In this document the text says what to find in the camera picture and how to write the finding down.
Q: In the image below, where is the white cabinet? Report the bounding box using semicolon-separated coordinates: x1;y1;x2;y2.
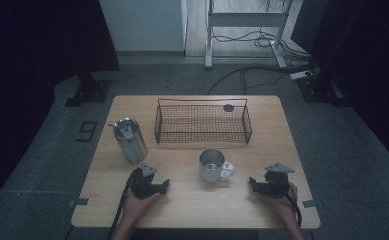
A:
98;0;189;57

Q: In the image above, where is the steel tumbler with lid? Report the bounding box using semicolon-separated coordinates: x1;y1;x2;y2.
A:
107;116;149;165

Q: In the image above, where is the black stand base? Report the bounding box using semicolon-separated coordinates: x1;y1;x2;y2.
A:
296;74;350;108
64;71;114;108

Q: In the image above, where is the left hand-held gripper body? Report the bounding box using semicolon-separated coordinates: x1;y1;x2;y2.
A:
127;162;165;201

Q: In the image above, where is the brown wire mesh basket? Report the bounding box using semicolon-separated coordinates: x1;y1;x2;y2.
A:
153;97;253;145

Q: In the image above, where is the long black floor cable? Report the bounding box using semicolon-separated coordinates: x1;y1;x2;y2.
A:
206;62;318;96

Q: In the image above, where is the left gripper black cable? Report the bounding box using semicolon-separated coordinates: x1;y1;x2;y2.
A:
105;174;134;240

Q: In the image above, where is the black curtain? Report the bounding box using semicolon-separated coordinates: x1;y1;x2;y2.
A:
0;0;122;223
290;0;389;176

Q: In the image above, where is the steel mug with handle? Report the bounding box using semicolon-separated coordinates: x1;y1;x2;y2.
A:
198;148;237;184

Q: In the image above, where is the person's left hand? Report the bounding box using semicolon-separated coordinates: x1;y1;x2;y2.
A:
122;190;162;225

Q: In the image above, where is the person's right hand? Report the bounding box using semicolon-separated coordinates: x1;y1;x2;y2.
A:
264;182;300;224

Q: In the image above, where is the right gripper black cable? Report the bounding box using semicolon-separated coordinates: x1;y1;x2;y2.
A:
281;189;303;228

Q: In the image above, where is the white metal desk frame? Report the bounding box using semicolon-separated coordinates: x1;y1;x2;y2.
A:
204;0;296;70

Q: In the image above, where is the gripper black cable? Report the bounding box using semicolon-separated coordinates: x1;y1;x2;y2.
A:
281;189;303;228
105;174;134;240

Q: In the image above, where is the white power strip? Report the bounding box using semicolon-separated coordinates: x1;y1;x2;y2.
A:
288;69;314;81

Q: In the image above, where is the tangle of floor cables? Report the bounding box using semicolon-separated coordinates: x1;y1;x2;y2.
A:
211;27;314;68

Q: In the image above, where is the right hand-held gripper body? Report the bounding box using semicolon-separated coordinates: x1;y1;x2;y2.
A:
256;162;296;198

